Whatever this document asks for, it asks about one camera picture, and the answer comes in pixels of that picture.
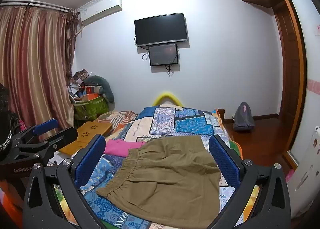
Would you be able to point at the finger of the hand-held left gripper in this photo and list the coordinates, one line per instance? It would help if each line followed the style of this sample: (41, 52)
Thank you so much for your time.
(60, 139)
(46, 126)

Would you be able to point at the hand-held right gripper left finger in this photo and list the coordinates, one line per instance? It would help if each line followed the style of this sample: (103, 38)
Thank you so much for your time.
(90, 160)

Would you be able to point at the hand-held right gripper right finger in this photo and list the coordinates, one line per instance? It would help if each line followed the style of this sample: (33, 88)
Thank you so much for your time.
(223, 161)

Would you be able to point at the khaki pants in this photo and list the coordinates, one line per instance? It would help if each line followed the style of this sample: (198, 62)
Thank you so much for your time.
(162, 181)

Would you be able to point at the wooden lap desk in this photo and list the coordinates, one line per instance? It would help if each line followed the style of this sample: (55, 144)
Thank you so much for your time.
(92, 129)

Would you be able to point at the pink cloth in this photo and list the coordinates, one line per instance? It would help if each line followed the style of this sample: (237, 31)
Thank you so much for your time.
(120, 148)

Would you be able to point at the green patterned bag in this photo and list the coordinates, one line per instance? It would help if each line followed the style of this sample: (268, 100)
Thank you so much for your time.
(91, 108)

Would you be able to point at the wooden bed footboard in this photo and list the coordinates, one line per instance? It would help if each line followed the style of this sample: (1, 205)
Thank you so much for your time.
(221, 115)

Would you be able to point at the grey backpack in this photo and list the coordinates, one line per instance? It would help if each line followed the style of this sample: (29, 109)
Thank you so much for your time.
(242, 116)

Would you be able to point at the blue patchwork blanket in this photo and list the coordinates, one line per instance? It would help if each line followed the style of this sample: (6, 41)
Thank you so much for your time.
(190, 121)

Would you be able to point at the orange striped blanket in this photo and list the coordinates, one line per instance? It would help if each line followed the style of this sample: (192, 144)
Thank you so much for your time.
(120, 116)

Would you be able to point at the pile of mixed clutter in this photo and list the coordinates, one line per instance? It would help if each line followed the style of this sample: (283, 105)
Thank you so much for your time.
(80, 81)

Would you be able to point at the striped brown curtain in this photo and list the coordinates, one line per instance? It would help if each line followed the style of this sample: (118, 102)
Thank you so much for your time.
(32, 64)

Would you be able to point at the white cabinet with stickers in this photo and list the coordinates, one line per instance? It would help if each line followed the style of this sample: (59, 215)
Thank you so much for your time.
(306, 169)

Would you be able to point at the yellow hoop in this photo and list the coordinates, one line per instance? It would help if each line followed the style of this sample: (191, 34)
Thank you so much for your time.
(166, 93)

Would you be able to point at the wooden door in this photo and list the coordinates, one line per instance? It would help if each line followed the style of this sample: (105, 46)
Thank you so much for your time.
(287, 74)

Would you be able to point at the small black monitor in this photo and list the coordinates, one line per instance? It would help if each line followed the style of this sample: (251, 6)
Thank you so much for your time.
(163, 54)

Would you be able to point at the white air conditioner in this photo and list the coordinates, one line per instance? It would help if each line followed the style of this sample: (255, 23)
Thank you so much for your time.
(100, 9)

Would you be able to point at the large black television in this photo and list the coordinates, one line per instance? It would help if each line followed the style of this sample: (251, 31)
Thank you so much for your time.
(161, 29)

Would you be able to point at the curtain rail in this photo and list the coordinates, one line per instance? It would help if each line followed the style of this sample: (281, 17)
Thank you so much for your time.
(37, 4)

